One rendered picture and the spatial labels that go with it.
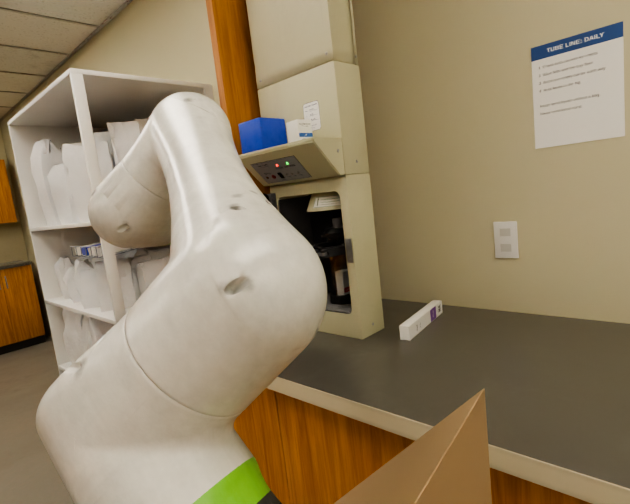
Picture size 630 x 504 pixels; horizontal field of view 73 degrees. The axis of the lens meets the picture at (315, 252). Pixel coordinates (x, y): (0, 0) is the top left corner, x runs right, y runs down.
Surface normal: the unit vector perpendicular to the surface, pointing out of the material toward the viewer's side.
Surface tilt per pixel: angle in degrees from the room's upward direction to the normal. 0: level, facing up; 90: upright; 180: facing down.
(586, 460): 0
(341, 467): 90
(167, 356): 83
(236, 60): 90
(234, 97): 90
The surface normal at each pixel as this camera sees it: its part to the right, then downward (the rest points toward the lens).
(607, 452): -0.11, -0.98
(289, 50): -0.68, 0.18
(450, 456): 0.81, -0.01
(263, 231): 0.26, -0.73
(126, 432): -0.10, 0.18
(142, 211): 0.41, 0.48
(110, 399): -0.33, -0.04
